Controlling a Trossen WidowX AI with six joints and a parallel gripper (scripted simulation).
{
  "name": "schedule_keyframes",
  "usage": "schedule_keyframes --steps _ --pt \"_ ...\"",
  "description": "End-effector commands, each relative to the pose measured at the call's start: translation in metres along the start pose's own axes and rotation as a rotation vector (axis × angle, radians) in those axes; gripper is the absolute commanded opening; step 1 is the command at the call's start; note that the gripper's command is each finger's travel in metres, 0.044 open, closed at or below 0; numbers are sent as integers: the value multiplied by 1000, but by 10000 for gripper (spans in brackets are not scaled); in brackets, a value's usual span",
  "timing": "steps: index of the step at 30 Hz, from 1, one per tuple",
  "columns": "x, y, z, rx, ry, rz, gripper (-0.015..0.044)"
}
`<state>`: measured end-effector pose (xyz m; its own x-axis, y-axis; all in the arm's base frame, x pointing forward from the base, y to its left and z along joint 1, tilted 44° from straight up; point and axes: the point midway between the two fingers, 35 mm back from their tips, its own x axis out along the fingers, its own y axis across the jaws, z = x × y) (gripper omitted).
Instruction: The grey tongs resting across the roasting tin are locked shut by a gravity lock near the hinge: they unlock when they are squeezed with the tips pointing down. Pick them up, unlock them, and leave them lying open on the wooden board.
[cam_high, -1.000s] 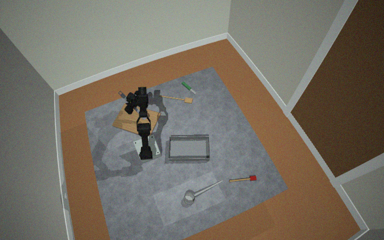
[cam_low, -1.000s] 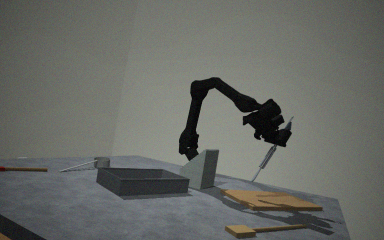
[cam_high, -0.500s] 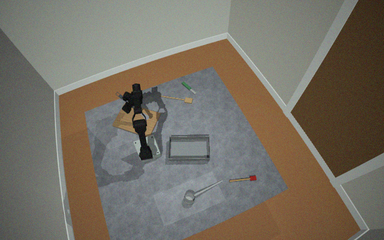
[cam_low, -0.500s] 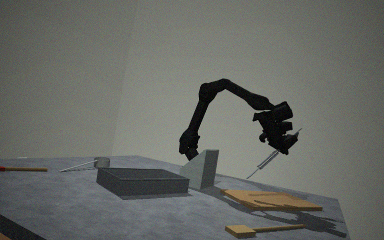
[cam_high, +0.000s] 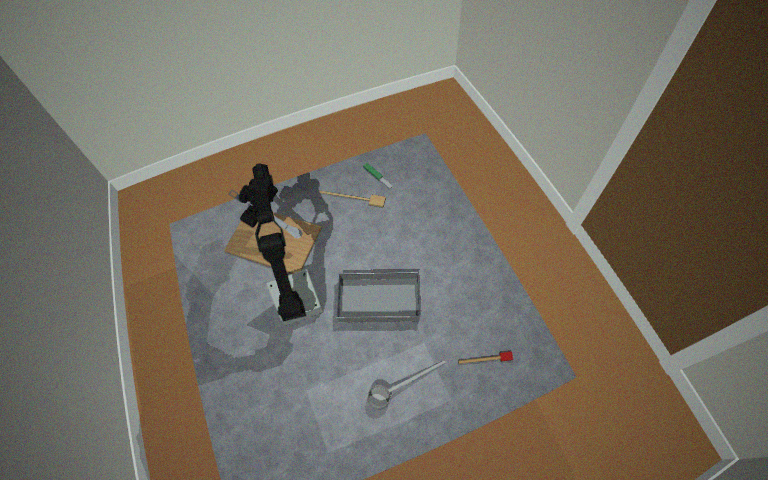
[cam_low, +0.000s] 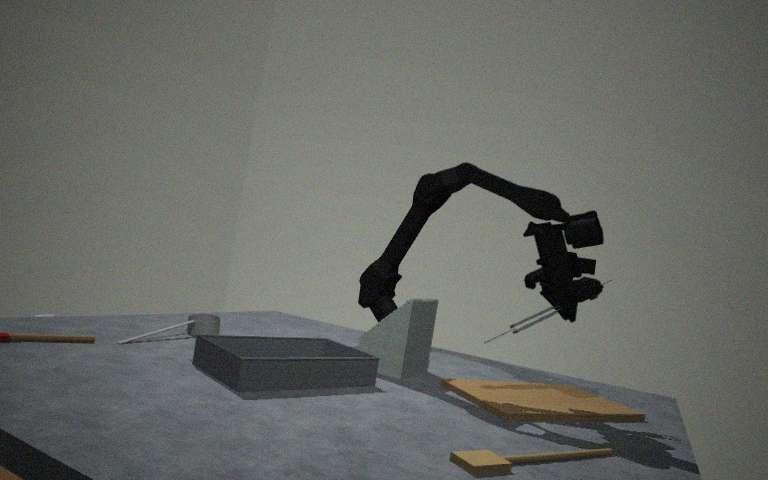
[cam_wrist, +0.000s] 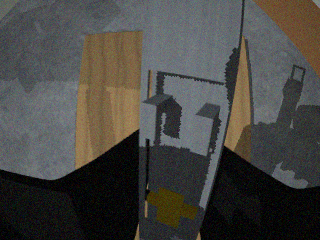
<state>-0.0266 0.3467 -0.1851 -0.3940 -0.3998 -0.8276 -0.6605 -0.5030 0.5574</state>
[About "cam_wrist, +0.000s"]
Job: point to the light wooden board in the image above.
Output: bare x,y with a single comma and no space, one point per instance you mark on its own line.
108,98

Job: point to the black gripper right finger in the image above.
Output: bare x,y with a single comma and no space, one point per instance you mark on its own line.
248,204

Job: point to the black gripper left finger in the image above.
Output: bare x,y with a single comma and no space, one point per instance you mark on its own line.
99,201

